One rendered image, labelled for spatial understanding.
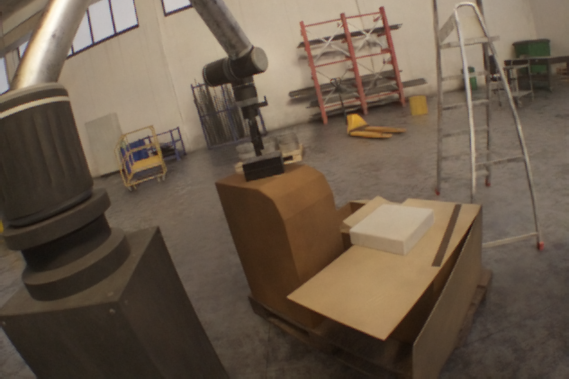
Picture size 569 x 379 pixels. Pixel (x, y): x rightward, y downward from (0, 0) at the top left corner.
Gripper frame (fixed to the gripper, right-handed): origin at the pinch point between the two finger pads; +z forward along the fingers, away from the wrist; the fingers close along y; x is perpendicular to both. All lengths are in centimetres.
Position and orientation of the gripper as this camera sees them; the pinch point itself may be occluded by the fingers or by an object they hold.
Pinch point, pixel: (259, 150)
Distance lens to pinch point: 154.6
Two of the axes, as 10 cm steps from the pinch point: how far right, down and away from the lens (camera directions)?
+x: 9.7, -2.3, -0.7
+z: 2.4, 9.4, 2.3
